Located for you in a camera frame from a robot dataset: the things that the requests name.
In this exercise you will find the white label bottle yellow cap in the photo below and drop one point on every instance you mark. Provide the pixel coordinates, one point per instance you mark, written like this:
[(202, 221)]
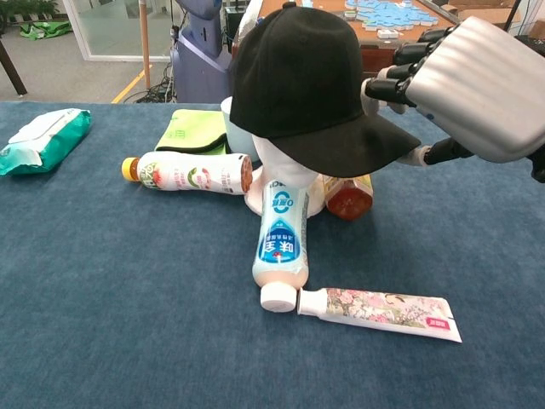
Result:
[(183, 172)]

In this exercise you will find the blue white mahjong tile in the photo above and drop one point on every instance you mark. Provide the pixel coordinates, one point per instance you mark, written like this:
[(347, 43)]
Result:
[(307, 3), (387, 34)]

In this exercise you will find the green wet wipes pack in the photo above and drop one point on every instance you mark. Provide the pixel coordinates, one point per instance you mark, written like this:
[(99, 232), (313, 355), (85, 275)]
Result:
[(47, 140)]

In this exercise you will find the amber tea bottle yellow label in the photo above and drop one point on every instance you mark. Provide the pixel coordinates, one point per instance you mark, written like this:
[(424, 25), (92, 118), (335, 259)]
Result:
[(349, 200)]

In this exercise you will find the floral toothpaste tube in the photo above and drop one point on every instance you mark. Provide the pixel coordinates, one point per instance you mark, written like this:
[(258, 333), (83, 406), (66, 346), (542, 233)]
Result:
[(374, 311)]

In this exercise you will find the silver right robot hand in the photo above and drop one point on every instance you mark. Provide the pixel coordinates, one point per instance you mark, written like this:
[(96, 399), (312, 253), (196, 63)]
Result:
[(481, 93)]

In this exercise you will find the green folded cloth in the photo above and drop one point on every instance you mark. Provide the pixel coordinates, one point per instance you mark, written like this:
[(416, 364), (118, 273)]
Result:
[(191, 128)]

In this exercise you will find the wooden pole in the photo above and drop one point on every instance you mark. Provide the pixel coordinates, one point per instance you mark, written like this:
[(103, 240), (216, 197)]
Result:
[(145, 42)]

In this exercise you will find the white plastic bag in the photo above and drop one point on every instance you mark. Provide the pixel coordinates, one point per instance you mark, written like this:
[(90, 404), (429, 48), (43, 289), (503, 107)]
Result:
[(249, 21)]

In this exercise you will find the mahjong tile pile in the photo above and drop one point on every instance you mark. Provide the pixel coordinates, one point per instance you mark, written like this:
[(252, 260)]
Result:
[(391, 13)]

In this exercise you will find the green bag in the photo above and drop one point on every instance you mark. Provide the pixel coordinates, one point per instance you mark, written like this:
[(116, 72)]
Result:
[(44, 30)]

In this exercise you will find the blue label bottle white cap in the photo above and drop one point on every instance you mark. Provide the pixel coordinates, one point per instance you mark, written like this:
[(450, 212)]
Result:
[(281, 238)]

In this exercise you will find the dark wooden leg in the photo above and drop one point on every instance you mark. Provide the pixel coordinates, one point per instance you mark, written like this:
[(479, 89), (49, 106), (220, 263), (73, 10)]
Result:
[(13, 68)]

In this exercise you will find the brown mahjong table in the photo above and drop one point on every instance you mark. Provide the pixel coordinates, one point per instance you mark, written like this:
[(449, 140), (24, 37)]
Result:
[(374, 55)]

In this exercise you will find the pale blue cup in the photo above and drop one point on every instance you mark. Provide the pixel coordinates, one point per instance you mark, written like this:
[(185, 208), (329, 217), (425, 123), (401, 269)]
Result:
[(236, 140)]

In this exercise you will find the white foam mannequin head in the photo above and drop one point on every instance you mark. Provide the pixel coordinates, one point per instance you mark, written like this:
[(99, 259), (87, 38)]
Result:
[(281, 166)]

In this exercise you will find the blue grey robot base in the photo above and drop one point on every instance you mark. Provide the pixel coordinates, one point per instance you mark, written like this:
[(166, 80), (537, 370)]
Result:
[(200, 64)]

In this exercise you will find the cardboard box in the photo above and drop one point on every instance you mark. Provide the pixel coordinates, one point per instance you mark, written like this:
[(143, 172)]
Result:
[(489, 10)]

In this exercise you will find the black baseball cap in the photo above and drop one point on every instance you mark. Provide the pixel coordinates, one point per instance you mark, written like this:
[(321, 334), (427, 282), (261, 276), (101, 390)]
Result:
[(298, 85)]

